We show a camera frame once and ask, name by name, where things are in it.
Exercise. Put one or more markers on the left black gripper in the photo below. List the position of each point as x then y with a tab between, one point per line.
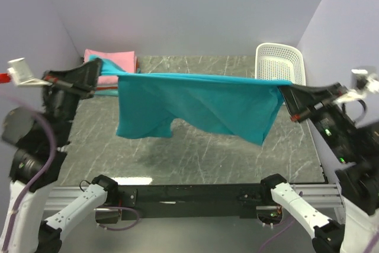
80	80

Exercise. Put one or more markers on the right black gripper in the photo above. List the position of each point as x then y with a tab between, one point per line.
298	98

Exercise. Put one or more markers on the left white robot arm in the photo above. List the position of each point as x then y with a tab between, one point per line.
39	139

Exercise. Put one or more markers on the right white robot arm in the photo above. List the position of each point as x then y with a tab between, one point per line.
358	192

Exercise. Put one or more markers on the white perforated plastic basket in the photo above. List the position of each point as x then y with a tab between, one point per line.
275	61

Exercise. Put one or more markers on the pink folded t-shirt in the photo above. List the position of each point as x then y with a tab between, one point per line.
127	61

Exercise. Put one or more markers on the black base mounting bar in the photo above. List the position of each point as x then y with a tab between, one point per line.
246	201

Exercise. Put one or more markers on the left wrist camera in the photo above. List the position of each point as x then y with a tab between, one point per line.
20	74

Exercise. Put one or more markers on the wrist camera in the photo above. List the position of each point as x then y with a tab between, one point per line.
364	82
20	74

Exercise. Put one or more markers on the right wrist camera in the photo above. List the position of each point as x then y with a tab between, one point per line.
364	82

